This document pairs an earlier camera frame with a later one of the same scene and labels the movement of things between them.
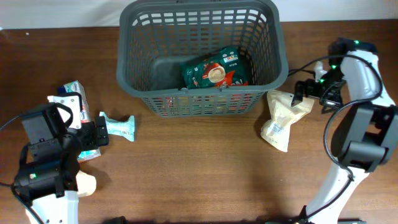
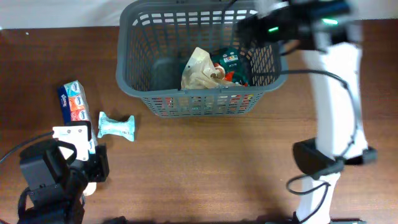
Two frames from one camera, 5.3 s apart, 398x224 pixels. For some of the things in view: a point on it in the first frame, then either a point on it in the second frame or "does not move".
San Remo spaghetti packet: (209, 104) does not move
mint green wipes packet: (125, 128) does not move
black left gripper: (101, 131) -> (99, 165)
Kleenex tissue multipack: (75, 87) does not move
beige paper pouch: (275, 130) -> (201, 73)
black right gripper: (303, 89) -> (252, 32)
